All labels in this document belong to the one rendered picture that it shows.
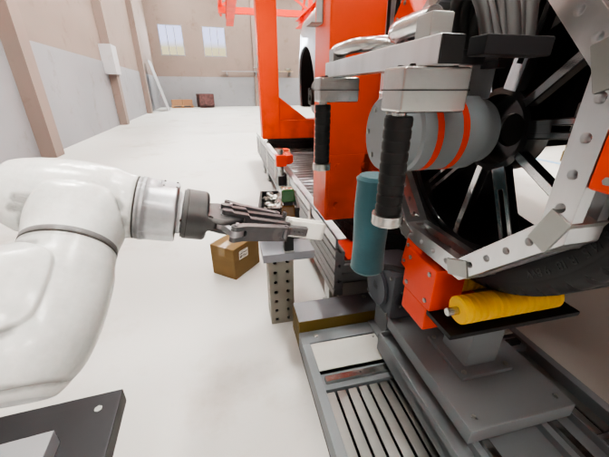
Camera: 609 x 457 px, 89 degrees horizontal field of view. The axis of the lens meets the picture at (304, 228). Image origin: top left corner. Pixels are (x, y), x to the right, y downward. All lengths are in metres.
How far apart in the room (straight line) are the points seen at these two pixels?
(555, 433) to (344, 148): 0.91
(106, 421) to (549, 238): 0.87
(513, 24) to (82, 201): 0.53
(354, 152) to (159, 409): 1.02
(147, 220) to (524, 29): 0.50
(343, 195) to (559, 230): 0.65
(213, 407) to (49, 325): 0.85
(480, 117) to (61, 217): 0.63
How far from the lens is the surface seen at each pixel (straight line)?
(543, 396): 1.06
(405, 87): 0.40
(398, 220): 0.44
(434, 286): 0.75
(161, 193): 0.46
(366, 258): 0.80
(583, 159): 0.51
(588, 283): 0.64
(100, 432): 0.84
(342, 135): 0.98
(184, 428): 1.16
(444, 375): 0.99
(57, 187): 0.46
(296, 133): 2.93
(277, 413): 1.13
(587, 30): 0.54
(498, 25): 0.45
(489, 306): 0.74
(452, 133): 0.61
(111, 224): 0.45
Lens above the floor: 0.93
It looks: 24 degrees down
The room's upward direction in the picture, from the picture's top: straight up
